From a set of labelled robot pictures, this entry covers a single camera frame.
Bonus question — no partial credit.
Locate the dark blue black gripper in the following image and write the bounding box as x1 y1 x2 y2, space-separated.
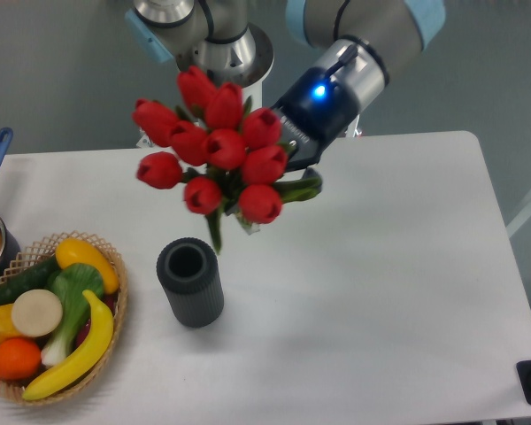
272 68 358 197

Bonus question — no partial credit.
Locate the red tulip bouquet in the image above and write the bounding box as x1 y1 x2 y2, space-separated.
132 66 314 251

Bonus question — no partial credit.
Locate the dark grey ribbed vase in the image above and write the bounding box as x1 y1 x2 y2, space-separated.
156 237 225 328

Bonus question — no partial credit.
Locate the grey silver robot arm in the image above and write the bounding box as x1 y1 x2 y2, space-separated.
125 1 445 200

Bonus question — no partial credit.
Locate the red fruit in basket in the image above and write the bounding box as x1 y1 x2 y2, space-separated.
73 294 117 349

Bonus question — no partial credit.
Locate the yellow squash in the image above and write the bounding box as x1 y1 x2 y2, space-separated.
55 238 119 295

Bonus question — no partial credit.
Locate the yellow banana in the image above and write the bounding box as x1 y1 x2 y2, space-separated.
22 290 114 401

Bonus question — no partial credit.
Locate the green bok choy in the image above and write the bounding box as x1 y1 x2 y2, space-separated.
42 263 104 368

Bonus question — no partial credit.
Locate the green cucumber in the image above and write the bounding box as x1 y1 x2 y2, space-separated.
0 257 60 305

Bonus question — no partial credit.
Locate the beige round slice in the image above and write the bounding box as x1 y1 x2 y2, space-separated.
11 290 63 337

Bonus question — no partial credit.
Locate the orange fruit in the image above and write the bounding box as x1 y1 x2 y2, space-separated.
0 337 42 381

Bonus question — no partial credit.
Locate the woven wicker basket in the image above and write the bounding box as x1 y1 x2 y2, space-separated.
0 231 128 406

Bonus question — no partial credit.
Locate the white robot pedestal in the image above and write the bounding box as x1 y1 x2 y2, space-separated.
242 81 263 113

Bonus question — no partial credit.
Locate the white metal bracket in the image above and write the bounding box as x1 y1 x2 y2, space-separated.
135 128 154 149

